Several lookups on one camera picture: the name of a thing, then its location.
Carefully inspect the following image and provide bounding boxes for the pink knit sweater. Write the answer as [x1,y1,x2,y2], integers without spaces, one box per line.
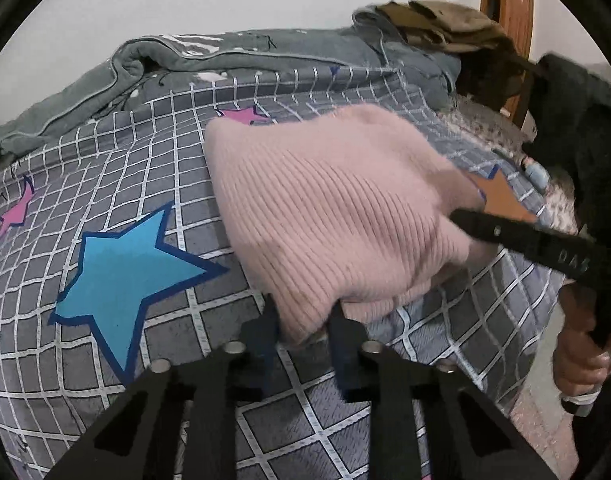
[204,104,496,344]

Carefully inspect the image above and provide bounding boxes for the brown folded clothes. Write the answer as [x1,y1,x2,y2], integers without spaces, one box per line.
[377,0,516,54]

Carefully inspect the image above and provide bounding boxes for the person's right hand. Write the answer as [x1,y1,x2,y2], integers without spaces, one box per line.
[553,282,611,396]

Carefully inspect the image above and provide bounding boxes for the floral bed sheet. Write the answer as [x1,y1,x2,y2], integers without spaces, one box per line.
[438,96,580,234]

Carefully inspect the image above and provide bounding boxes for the black garment on chair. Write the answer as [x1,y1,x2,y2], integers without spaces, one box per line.
[522,53,611,238]

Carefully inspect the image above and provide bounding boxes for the grey checked star quilt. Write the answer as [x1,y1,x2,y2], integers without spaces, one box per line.
[0,66,561,479]

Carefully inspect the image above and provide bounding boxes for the dark wooden chair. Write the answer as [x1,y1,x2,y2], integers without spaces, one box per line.
[456,49,546,128]

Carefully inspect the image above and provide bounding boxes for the brown wooden door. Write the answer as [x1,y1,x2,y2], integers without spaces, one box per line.
[480,0,534,128]

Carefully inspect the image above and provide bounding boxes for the grey-green fleece blanket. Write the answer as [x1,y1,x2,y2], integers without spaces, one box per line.
[0,6,462,156]

